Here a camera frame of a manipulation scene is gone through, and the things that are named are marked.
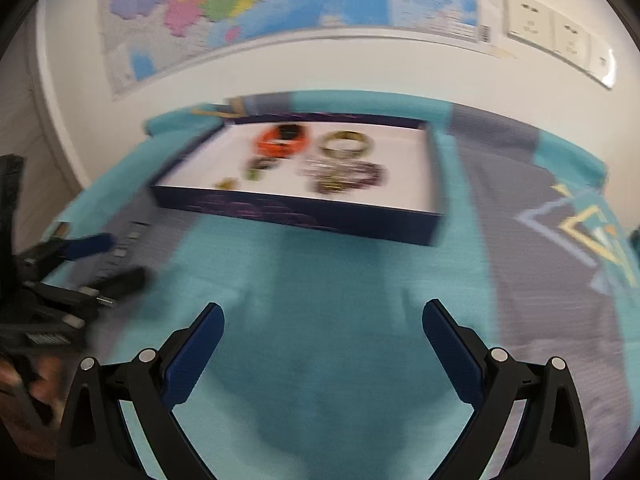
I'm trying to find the tortoiseshell bangle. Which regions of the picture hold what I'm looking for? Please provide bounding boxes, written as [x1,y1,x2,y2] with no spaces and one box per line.
[318,131,373,159]

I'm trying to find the person's left hand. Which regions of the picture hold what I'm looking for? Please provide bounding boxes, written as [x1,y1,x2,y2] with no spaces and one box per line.
[0,355,68,428]

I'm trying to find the white wall switch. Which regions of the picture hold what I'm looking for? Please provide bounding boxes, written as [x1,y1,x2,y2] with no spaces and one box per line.
[589,32,616,90]

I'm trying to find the purple beaded bracelet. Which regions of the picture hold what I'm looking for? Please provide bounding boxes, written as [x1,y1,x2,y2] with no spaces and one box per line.
[310,160,388,196]

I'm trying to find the grey-brown door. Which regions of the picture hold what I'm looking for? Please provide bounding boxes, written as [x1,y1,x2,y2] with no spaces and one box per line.
[0,15,83,241]

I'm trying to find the dark blue shallow box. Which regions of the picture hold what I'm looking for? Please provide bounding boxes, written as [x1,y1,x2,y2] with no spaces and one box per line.
[149,112,446,247]

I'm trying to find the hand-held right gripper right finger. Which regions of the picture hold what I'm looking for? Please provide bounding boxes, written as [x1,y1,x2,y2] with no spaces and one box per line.
[422,299,591,480]

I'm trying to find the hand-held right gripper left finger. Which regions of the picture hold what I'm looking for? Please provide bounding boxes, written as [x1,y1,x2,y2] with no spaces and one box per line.
[54,303,224,480]

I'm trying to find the teal and grey printed blanket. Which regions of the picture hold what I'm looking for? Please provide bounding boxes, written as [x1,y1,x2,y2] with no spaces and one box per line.
[37,90,640,480]

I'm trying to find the colourful wall map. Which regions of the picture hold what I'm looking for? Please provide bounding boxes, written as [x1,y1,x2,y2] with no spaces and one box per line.
[97,0,493,101]

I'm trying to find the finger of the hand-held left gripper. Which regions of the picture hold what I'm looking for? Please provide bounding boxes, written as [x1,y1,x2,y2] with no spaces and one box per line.
[25,266,147,318]
[20,232,113,273]

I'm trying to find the clear crystal bead bracelet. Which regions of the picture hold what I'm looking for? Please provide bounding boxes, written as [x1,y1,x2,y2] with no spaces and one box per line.
[295,156,351,177]

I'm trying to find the orange smartwatch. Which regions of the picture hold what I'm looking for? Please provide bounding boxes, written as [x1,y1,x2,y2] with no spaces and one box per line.
[256,124,311,158]

